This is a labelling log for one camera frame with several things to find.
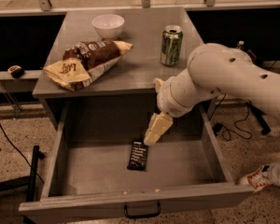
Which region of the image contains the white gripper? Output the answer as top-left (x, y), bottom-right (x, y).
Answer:
top-left (144, 69), bottom-right (220, 146)

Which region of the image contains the black rxbar chocolate bar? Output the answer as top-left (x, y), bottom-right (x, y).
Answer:
top-left (127, 140), bottom-right (148, 171)

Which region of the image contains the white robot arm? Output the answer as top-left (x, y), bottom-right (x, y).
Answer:
top-left (144, 43), bottom-right (280, 146)

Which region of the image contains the grey cabinet counter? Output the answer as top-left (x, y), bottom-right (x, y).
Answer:
top-left (33, 7), bottom-right (203, 124)

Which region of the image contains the open grey top drawer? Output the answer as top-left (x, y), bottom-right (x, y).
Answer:
top-left (19, 106), bottom-right (252, 224)

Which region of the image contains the green soda can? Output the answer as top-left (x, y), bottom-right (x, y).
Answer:
top-left (161, 24), bottom-right (183, 66)

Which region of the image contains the brown yellow chip bag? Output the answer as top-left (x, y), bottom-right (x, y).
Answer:
top-left (44, 41), bottom-right (133, 91)

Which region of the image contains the white ceramic bowl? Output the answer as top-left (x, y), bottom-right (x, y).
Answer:
top-left (91, 14), bottom-right (125, 39)

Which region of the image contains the white red sneaker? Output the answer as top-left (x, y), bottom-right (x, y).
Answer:
top-left (237, 165), bottom-right (272, 192)

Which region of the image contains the small black yellow device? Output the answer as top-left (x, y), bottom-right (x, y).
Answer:
top-left (7, 65), bottom-right (25, 78)

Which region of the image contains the black metal stand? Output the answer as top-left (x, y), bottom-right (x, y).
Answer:
top-left (0, 146), bottom-right (45, 202)

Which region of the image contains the black power adapter cable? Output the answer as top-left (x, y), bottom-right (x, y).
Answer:
top-left (208, 93), bottom-right (254, 142)

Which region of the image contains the black drawer handle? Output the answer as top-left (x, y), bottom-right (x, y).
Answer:
top-left (123, 202), bottom-right (161, 219)

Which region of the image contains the black cable on floor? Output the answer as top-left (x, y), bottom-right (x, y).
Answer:
top-left (0, 112), bottom-right (45, 185)

